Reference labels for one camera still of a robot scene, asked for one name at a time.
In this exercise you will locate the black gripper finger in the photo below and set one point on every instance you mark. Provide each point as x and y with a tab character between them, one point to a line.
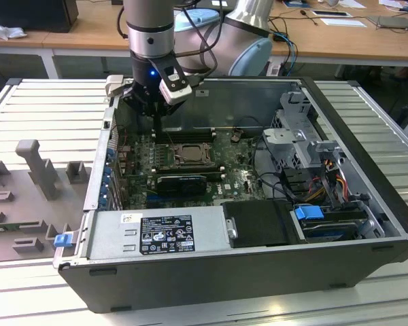
136	100
161	129

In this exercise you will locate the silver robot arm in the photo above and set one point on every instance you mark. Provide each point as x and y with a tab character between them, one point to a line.
149	20

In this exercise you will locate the CPU socket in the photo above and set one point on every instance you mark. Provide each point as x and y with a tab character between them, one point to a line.
177	146

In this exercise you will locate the black RAM slot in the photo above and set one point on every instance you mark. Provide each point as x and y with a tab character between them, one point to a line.
190	129
190	166
190	140
190	132
190	170
215	177
190	136
214	174

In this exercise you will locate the grey plastic case latch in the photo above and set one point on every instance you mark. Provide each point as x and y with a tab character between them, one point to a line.
115	85

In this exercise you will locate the graphics card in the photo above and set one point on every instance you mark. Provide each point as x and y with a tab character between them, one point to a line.
182	185

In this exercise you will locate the brown connector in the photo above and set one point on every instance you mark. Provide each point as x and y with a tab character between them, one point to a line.
236	136

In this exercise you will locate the green motherboard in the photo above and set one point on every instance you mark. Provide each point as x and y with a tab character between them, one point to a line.
231	169

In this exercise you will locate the white barcode sticker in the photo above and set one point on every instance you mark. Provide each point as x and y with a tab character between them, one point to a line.
132	217

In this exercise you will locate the black rating label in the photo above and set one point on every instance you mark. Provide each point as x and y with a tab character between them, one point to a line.
166	234

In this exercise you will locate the silver power supply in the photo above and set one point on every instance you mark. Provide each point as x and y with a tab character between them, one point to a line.
112	237

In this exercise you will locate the silver drive cage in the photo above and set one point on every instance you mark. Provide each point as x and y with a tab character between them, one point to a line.
285	139

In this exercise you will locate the white power adapter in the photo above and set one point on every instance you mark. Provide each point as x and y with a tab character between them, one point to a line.
273	70

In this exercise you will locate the black computer box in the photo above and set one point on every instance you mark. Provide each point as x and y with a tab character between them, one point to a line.
30	13

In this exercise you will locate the black plastic shroud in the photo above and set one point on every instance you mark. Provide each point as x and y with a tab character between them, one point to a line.
258	224

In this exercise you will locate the crumpled white paper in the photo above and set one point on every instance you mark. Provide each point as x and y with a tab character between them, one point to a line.
7	31

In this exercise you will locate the blue plastic latch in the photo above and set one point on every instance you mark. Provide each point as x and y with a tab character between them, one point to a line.
63	240

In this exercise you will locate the grey part rack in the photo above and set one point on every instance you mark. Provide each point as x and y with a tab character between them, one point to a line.
27	203

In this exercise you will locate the black open PC case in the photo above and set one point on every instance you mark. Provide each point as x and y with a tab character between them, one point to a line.
224	282

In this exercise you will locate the blue disk carrier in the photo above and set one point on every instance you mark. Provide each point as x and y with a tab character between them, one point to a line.
307	213

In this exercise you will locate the blue white leaflet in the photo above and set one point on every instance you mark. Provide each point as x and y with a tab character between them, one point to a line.
297	3

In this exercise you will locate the hard disk drive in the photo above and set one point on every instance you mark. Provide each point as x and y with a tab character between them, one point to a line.
326	232

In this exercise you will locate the white flat device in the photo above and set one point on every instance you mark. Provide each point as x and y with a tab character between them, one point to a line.
331	13

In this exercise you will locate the white paper sheet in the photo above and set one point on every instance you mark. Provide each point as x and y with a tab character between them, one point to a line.
343	22

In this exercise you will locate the silver disk bay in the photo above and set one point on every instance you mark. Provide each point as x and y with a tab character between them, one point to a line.
372	225

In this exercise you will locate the grey notebook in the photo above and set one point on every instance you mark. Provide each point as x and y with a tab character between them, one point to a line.
391	22

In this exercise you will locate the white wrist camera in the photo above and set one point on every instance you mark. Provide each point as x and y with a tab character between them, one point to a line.
177	93

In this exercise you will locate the silver metal bracket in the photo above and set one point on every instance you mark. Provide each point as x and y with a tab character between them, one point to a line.
232	229

